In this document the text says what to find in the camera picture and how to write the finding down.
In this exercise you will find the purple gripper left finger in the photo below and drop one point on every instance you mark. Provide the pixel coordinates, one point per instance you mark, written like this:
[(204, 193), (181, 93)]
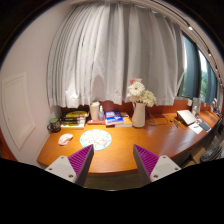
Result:
[(75, 167)]

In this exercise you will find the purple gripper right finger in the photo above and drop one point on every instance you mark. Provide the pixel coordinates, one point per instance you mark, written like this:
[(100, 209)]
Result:
[(152, 167)]

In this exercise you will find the white pink computer mouse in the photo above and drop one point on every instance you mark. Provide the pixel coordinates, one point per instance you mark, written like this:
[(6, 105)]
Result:
[(65, 139)]

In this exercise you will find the round light blue mouse pad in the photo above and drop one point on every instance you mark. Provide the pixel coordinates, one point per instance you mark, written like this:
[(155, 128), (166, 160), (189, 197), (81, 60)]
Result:
[(99, 139)]

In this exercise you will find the stack of books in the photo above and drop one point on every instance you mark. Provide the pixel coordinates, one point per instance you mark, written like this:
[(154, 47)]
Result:
[(74, 119)]

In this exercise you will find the dark green mug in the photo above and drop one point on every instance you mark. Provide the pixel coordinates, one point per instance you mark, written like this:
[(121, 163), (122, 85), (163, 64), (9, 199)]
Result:
[(54, 125)]

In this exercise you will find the white ceramic vase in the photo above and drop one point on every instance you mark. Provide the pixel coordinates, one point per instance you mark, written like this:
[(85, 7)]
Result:
[(138, 118)]

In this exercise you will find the clear sanitizer bottle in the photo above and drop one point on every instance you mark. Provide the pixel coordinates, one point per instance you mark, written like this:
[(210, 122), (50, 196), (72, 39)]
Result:
[(101, 113)]

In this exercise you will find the blue book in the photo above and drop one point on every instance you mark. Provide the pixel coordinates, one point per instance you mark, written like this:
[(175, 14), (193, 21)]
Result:
[(113, 117)]

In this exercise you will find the white tissue canister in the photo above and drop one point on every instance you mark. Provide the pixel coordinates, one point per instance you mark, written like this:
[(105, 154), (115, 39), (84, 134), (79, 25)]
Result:
[(94, 110)]

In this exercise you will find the silver laptop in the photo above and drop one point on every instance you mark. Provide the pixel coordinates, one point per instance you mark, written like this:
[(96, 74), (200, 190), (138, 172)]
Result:
[(186, 116)]

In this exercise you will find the white paper sheet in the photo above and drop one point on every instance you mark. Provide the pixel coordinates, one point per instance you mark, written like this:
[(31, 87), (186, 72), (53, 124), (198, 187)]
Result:
[(196, 128)]

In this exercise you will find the white pink flowers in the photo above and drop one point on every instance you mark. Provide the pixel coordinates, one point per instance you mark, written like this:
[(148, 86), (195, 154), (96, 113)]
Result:
[(137, 93)]

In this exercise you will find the dark smartphone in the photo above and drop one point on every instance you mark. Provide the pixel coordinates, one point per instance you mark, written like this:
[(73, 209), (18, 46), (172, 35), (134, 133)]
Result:
[(205, 126)]

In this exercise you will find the white curtain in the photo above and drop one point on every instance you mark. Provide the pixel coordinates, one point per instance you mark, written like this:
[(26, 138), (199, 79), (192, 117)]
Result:
[(100, 46)]

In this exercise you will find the dark grey curtain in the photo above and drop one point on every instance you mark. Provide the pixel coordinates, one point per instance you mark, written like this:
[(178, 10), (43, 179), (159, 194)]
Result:
[(199, 78)]

